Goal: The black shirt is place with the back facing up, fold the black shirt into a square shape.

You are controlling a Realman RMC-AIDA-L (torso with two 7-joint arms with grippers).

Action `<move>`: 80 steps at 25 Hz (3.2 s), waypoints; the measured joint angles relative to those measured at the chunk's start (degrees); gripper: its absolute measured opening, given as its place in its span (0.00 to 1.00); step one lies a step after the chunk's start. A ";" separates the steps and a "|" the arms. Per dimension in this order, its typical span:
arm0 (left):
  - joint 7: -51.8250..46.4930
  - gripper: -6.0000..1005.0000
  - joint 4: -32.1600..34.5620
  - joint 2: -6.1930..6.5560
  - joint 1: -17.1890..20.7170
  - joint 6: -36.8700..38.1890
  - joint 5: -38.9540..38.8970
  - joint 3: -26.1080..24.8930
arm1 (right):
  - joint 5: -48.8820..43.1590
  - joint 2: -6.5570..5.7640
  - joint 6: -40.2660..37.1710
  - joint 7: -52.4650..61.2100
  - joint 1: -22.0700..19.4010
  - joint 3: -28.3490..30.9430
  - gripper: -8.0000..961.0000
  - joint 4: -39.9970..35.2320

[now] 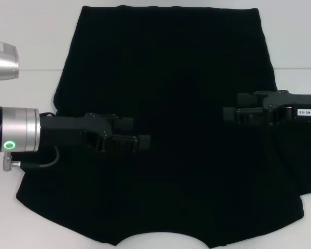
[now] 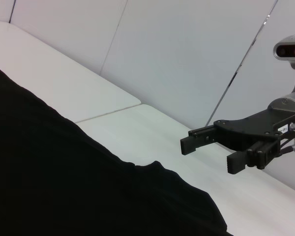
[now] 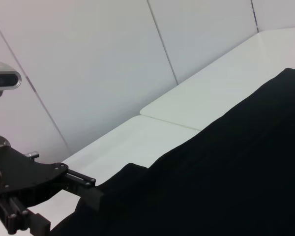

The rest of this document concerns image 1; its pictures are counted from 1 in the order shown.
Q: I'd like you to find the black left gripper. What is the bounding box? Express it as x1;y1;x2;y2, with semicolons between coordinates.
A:
39;112;151;154

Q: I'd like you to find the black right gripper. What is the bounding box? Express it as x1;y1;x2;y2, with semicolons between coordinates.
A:
222;89;311;126

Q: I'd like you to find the black shirt with white print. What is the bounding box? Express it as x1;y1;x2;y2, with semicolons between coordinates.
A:
15;4;311;241

